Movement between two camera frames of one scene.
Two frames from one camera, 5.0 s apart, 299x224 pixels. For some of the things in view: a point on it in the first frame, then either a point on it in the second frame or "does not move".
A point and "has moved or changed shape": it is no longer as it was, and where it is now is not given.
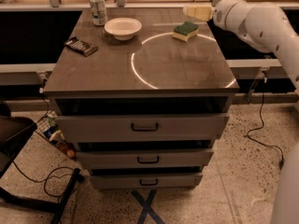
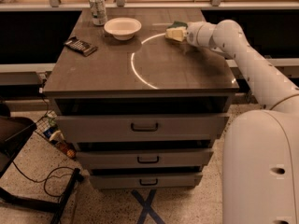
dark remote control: [80, 46] does not move
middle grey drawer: [144, 159] does not move
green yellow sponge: [185, 32] has moved or changed shape
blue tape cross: [147, 207] does not move
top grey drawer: [95, 128] does not move
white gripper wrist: [222, 15] -> [192, 35]
